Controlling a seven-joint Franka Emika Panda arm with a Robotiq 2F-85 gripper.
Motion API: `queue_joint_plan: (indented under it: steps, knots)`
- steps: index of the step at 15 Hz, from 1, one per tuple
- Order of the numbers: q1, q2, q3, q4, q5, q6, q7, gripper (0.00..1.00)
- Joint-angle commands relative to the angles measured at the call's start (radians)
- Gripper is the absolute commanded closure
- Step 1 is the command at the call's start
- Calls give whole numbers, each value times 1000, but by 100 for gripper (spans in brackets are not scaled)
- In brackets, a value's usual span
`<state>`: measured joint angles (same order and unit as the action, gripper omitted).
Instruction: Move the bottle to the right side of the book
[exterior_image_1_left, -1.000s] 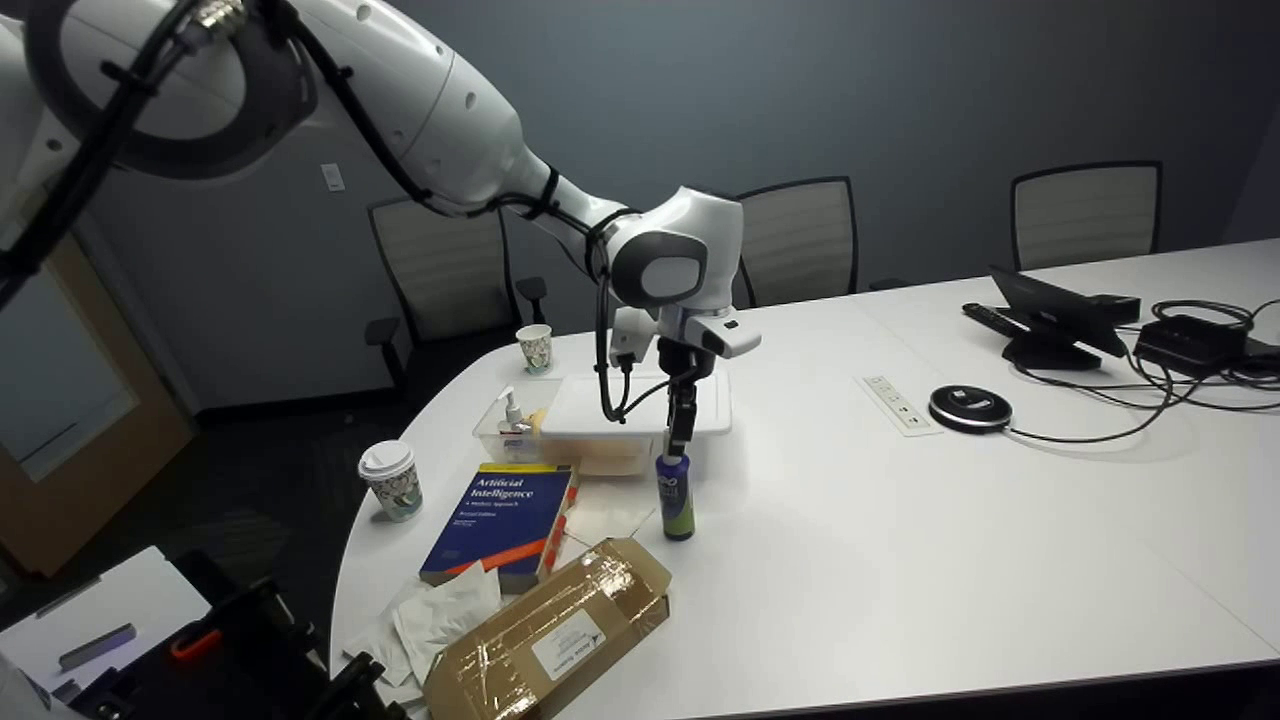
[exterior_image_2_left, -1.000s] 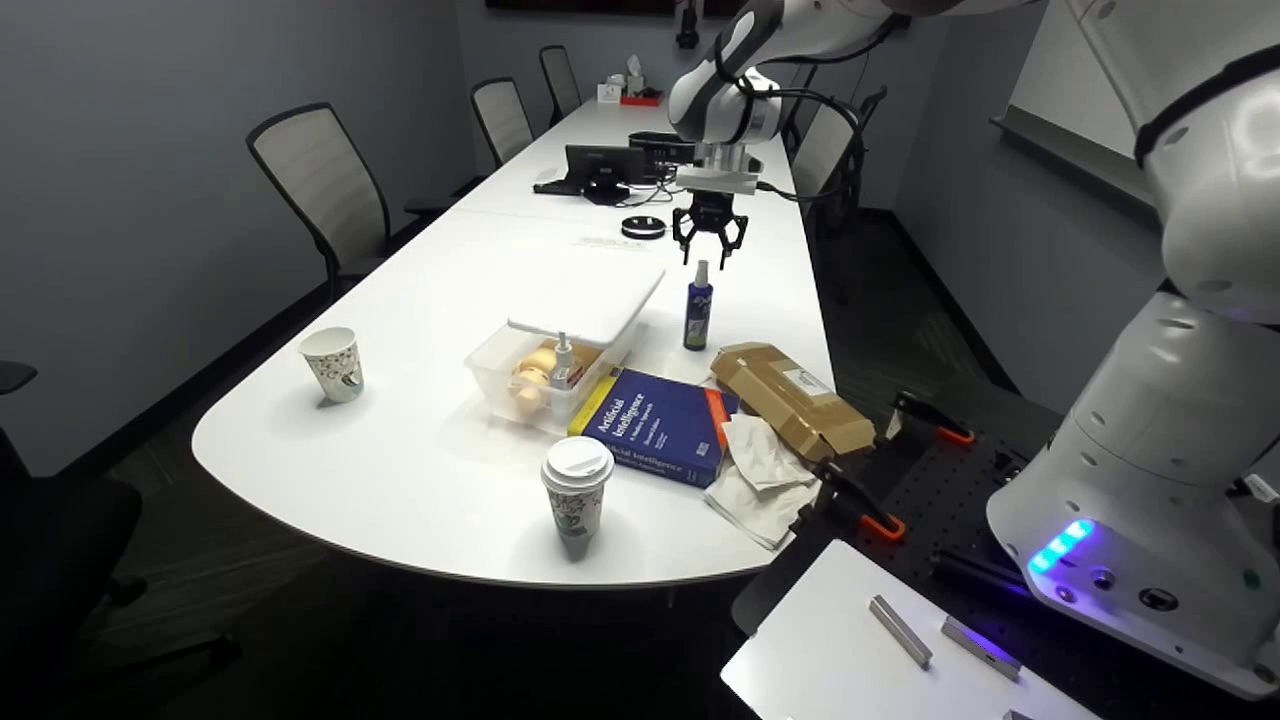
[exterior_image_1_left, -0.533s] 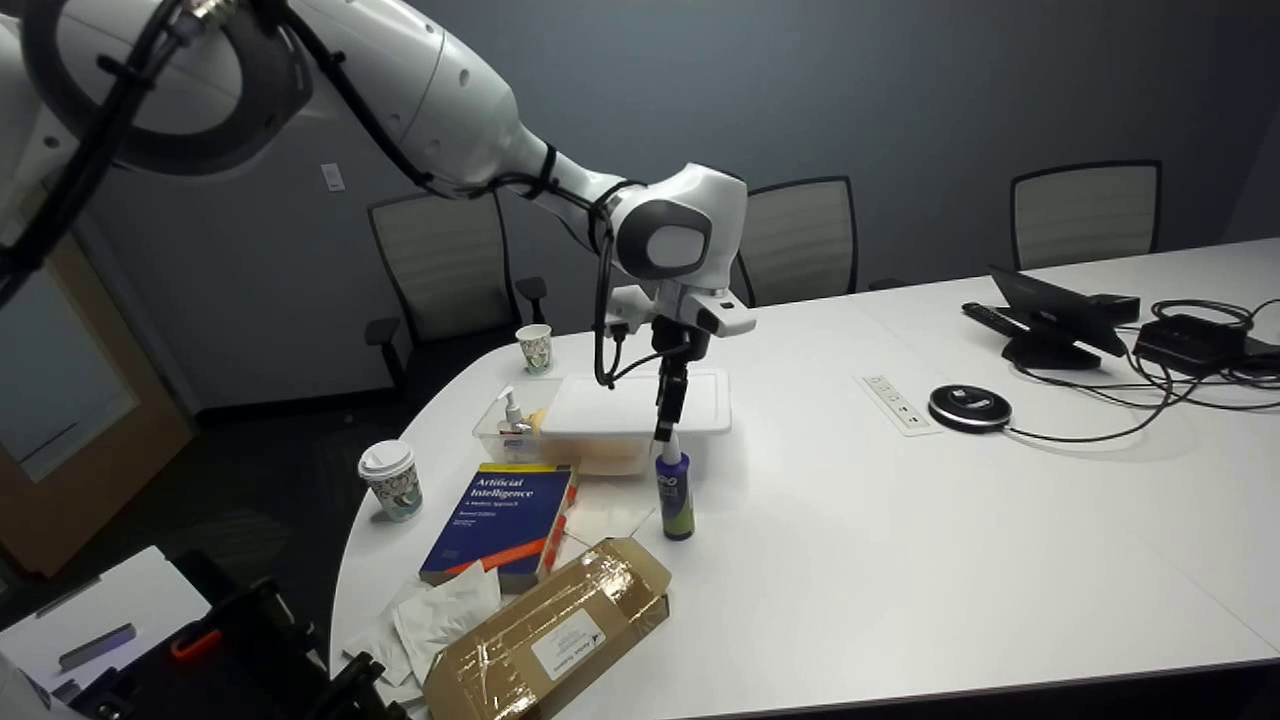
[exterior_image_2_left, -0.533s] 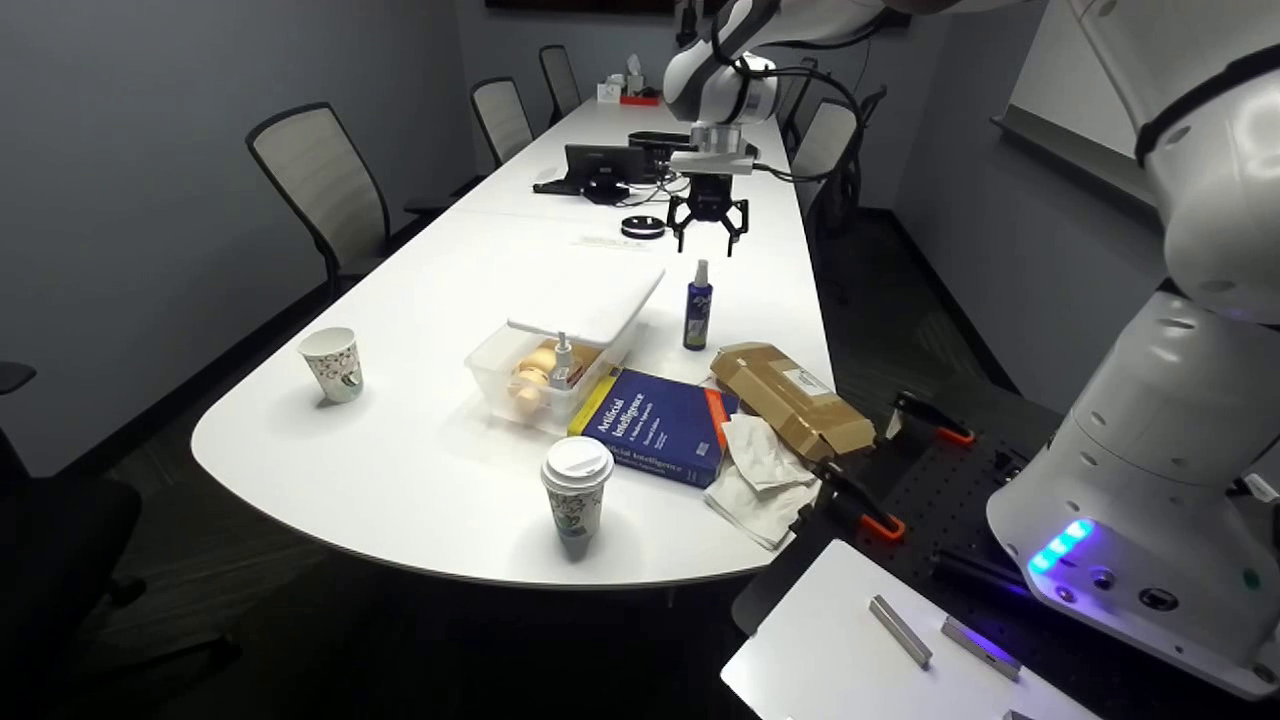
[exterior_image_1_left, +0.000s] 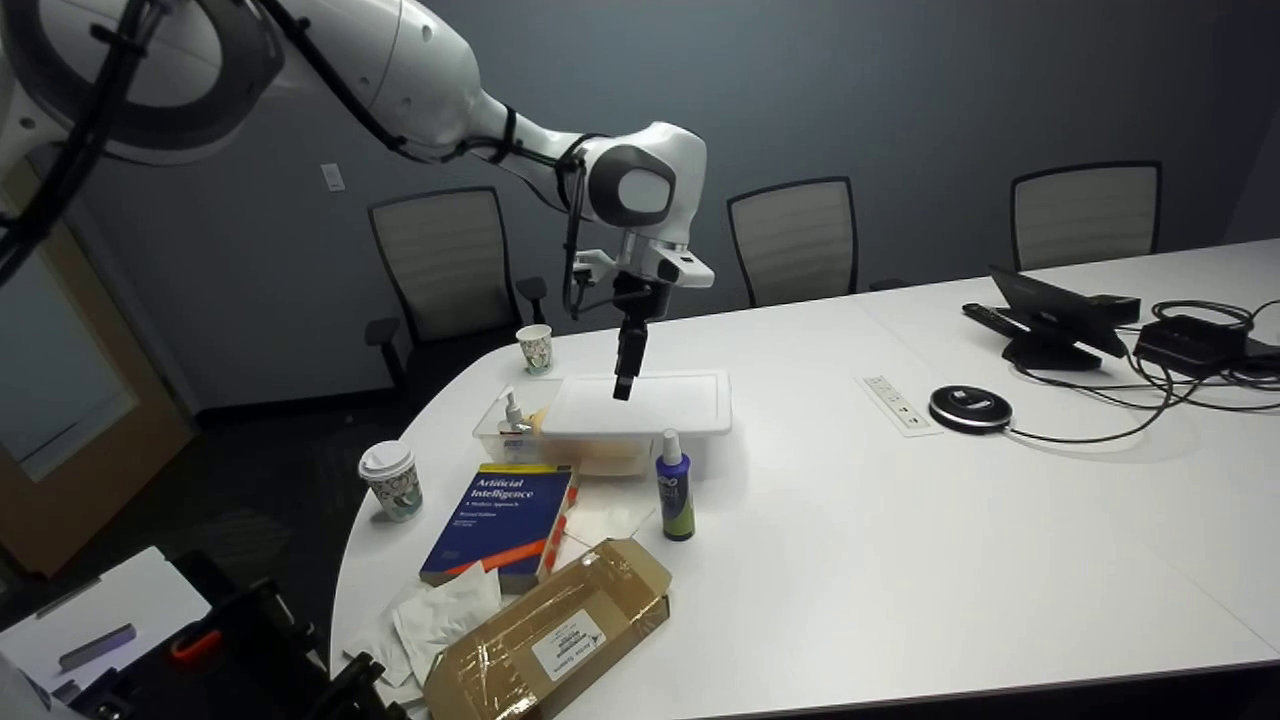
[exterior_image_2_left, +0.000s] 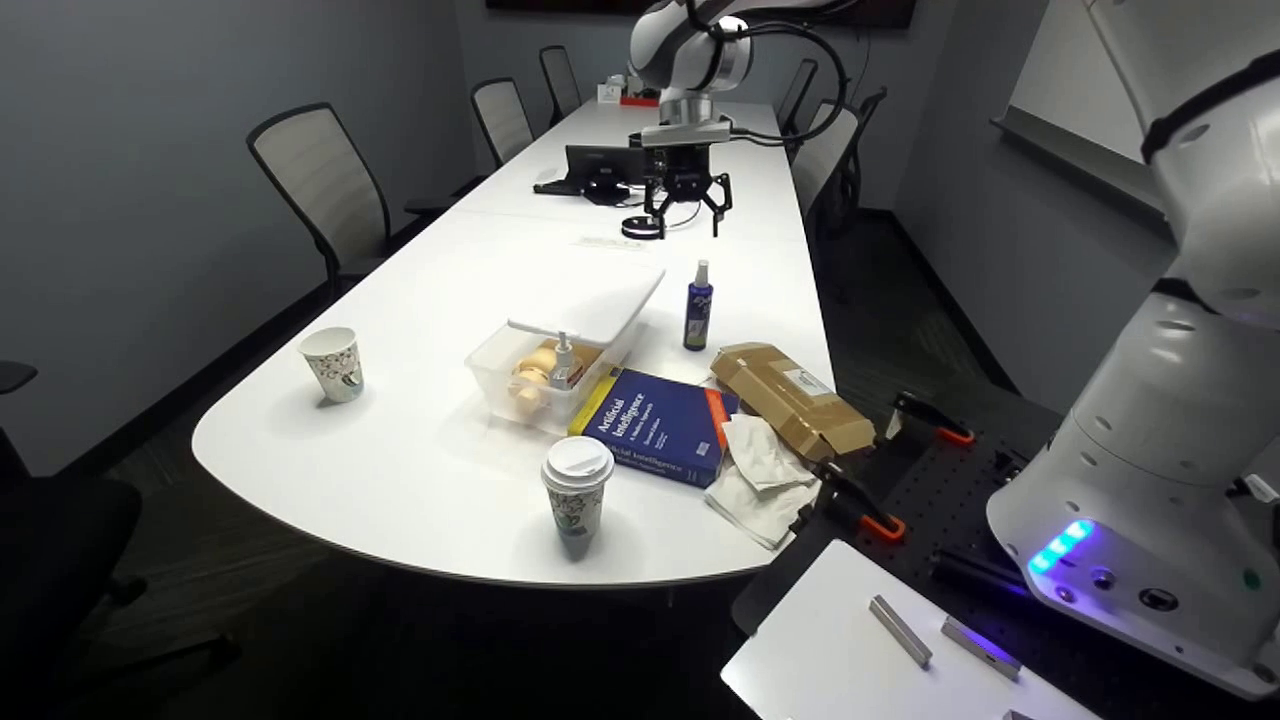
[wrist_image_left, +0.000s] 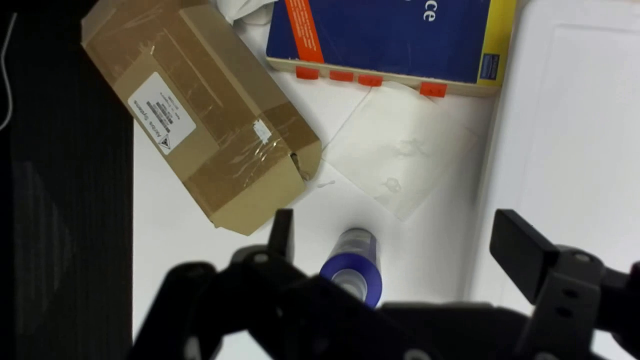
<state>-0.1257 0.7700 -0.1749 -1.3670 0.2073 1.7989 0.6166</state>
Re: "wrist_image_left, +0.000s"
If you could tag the brown cardboard box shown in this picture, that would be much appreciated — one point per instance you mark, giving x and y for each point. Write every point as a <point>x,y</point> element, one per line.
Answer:
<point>201,113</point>

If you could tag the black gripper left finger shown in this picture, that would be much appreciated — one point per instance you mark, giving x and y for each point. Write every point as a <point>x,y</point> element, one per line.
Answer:
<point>283,232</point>

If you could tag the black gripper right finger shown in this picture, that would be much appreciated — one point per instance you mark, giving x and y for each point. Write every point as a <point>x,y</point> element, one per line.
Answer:
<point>523,250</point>

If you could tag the blue bottle with clear cap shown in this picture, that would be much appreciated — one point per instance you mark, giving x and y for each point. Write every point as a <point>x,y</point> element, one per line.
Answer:
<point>353,267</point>

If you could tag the crumpled white tissue paper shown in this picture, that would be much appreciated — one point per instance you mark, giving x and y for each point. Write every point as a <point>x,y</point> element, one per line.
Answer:
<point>241,8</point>

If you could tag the clear plastic sheet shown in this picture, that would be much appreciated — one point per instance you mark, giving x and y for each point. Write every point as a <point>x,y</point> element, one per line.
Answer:
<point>403,152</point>

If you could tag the blue Artificial Intelligence book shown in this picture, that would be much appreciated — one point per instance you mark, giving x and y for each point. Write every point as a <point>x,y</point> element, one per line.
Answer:
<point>392,37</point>

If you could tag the white plastic tray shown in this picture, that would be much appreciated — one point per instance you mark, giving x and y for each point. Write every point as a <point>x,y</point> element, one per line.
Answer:
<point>566,147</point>

